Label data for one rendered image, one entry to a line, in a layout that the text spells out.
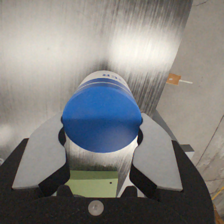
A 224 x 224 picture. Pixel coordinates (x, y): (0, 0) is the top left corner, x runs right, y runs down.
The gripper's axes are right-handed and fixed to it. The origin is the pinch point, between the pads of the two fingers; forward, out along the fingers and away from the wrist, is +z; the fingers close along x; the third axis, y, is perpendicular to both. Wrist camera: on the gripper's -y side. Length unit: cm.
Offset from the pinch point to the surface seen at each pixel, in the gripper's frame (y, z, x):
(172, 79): 19, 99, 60
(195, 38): -18, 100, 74
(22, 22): -10.9, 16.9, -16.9
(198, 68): 6, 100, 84
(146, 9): -13.4, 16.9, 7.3
